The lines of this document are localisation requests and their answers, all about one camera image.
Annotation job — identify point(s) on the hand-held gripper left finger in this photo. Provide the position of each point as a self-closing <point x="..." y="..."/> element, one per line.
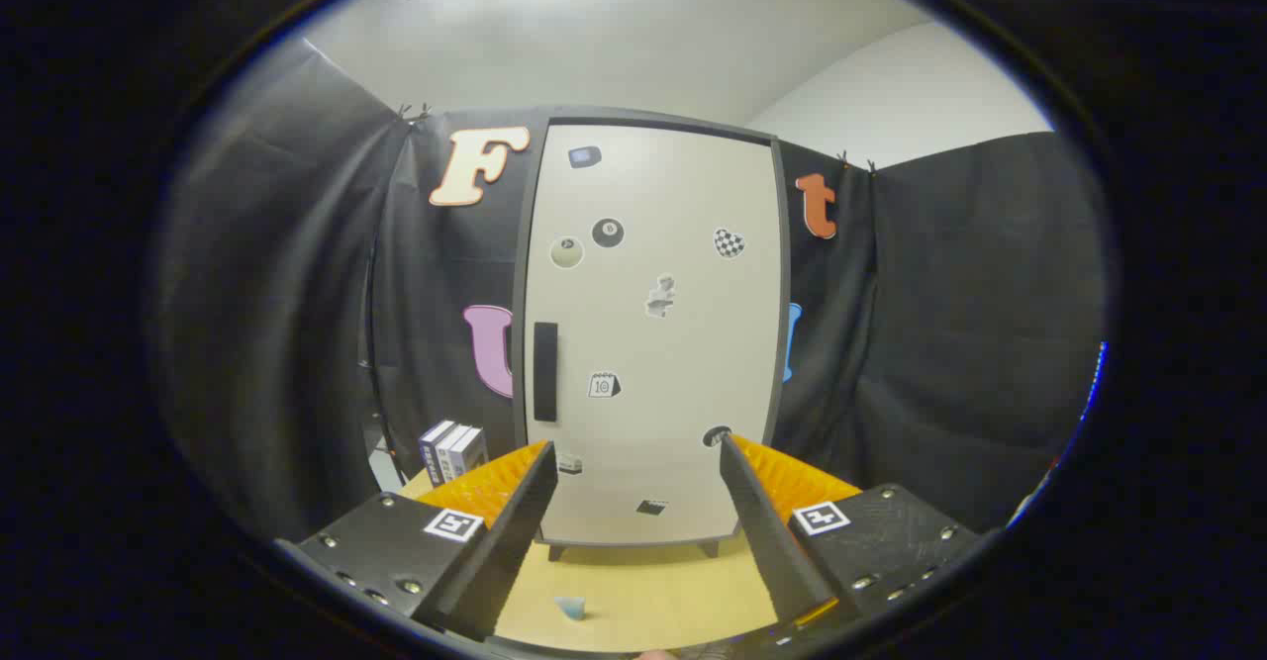
<point x="505" y="551"/>

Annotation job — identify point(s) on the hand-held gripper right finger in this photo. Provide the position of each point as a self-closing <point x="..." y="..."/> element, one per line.
<point x="777" y="551"/>

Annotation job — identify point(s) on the white and blue tube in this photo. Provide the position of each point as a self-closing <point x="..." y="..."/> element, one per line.
<point x="569" y="608"/>

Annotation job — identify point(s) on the grey cabinet body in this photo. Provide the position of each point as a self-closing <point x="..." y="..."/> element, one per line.
<point x="522" y="244"/>

